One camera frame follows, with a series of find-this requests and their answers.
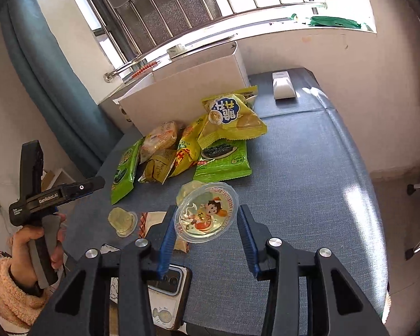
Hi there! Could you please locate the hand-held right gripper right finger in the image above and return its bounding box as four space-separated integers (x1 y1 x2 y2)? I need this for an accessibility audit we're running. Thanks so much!
238 204 390 336

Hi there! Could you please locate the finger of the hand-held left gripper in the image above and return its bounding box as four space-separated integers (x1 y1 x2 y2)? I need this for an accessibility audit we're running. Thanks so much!
57 176 106 202

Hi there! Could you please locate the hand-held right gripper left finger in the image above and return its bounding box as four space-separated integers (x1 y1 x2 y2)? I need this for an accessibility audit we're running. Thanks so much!
28 204 183 336

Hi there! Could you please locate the large jelly cup cartoon lid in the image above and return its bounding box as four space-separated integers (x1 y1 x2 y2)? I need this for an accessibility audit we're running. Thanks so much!
174 181 239 244

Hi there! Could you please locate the person's left forearm fluffy sleeve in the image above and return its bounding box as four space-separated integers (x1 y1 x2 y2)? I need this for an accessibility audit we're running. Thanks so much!
0 257 62 336

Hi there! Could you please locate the person's left hand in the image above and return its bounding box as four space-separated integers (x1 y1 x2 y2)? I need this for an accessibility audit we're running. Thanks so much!
8 213 68 281

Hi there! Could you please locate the red and white snack wrapper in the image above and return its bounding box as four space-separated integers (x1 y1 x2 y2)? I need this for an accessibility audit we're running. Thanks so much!
138 211 192 255

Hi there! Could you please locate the brown cardboard box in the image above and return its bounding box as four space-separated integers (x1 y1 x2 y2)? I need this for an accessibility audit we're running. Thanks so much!
41 169 78 191

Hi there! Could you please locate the narrow green seaweed snack packet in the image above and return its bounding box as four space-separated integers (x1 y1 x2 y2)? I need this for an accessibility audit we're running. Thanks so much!
111 136 145 206

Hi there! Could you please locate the small clear jelly cup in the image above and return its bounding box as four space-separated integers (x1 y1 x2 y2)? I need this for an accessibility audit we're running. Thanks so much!
107 207 138 238

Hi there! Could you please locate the smartphone with cartoon case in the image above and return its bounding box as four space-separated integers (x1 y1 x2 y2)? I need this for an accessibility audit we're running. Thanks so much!
101 243 192 330

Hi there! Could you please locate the olive yellow snack packet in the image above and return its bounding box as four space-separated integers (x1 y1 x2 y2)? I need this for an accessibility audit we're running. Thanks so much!
138 149 178 185

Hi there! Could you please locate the wide green seaweed snack packet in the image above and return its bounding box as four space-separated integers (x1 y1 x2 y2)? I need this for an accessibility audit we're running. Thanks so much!
193 139 252 183

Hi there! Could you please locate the yellow and red snack bag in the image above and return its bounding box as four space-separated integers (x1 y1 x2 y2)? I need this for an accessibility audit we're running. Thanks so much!
169 115 206 178

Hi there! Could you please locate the blue table cloth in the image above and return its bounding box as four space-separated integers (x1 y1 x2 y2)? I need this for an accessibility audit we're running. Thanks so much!
58 67 389 326

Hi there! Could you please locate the orange cracker packet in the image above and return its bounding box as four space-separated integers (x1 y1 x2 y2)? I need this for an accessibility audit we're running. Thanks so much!
139 121 187 164

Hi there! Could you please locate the blue curtain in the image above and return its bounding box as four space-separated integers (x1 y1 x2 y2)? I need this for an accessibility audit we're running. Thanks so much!
0 0 124 176

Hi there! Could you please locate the large yellow chip bag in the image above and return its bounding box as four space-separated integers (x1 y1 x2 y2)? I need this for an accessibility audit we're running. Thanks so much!
197 92 269 150

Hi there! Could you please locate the white cardboard box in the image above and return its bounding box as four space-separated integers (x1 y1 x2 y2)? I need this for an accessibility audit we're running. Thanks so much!
118 41 248 137

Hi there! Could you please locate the white plastic device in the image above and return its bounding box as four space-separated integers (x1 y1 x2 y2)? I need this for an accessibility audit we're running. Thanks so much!
272 71 298 101

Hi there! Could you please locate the small white cup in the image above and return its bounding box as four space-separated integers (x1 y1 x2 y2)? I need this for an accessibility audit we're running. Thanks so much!
166 43 187 59

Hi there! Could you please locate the green cloth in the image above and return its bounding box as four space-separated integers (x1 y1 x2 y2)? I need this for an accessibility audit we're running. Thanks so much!
290 13 372 33

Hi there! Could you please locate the steel window guard rail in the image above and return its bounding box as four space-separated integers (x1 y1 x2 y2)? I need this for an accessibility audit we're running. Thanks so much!
53 0 328 84

